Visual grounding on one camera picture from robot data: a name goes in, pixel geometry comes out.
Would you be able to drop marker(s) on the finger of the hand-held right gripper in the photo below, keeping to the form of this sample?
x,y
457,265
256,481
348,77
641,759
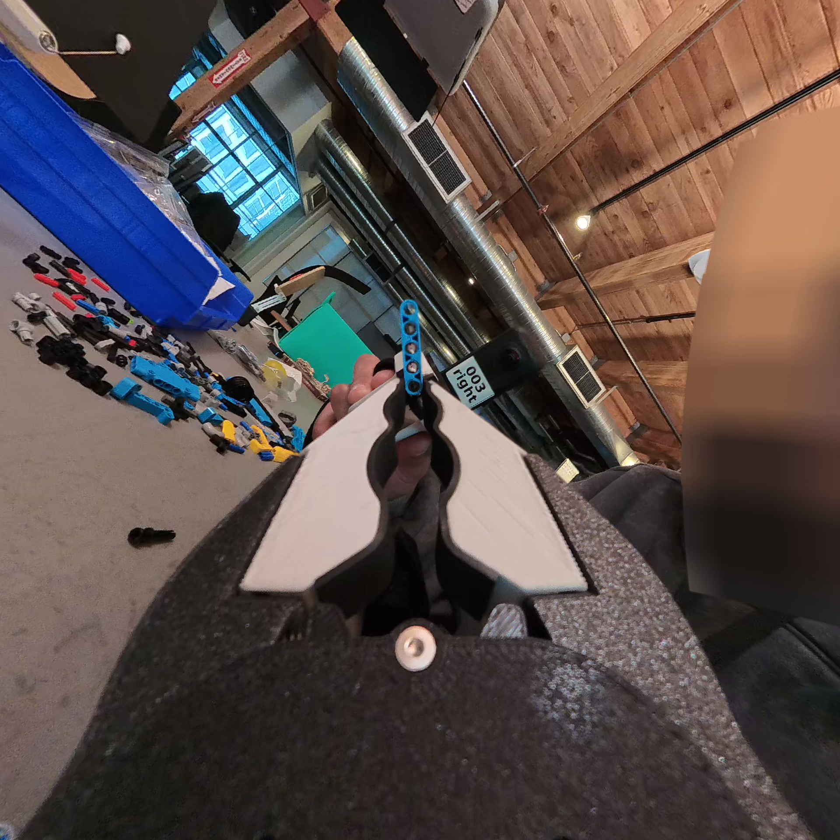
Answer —
x,y
411,431
369,397

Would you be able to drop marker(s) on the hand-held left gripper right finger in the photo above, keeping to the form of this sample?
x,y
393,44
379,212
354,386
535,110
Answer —
x,y
505,518

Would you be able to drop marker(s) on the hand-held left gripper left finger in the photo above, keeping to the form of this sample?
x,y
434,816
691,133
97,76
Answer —
x,y
315,512

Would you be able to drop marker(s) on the blue five-hole beam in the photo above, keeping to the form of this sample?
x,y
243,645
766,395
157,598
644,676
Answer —
x,y
420,387

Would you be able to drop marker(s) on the black connector pin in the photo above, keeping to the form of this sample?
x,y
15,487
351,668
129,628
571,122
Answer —
x,y
148,537

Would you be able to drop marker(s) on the pile of small building pieces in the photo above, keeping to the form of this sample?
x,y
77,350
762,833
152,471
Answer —
x,y
151,371

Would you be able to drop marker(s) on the grey desk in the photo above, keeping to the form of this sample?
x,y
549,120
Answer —
x,y
98,472

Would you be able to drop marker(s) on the white desk lamp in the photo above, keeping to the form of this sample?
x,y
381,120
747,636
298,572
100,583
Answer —
x,y
26,29

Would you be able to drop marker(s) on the person's right hand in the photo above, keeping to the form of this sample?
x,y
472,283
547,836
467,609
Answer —
x,y
354,380

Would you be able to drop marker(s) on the green plastic crate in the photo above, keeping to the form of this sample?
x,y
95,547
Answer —
x,y
321,341

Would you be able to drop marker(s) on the white ventilation grille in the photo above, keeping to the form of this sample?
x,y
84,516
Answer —
x,y
436,157
581,376

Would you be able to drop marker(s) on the yellow and white packet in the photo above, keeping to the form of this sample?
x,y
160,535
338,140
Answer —
x,y
279,377

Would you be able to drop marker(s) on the black toy tire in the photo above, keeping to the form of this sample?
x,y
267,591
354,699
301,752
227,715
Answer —
x,y
239,388

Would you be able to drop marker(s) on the clear bag of parts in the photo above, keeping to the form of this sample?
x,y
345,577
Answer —
x,y
236,348

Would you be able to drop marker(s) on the round ceiling light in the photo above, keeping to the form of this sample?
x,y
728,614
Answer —
x,y
583,222

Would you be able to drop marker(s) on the black office chair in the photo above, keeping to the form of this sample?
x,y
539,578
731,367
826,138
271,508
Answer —
x,y
210,223

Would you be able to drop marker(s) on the paned window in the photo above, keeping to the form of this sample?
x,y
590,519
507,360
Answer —
x,y
236,164

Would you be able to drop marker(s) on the person's grey hoodie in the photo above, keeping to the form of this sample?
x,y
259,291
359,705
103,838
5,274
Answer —
x,y
774,689

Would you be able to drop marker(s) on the clear plastic bags bundle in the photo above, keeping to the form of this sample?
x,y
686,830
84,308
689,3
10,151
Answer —
x,y
144,164

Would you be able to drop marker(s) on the blue plastic bin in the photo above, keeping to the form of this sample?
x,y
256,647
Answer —
x,y
98,216

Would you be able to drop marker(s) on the grey hanging unit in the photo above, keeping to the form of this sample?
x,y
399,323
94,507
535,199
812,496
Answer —
x,y
446,33

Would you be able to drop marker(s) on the black partition panel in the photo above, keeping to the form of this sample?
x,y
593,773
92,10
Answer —
x,y
131,85

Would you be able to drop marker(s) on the large metal ventilation duct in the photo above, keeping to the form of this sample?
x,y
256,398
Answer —
x,y
485,249

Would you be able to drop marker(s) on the white metal bracket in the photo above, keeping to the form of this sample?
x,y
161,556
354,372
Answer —
x,y
269,303

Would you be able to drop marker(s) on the slim metal duct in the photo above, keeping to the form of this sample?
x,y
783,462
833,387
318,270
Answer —
x,y
354,190

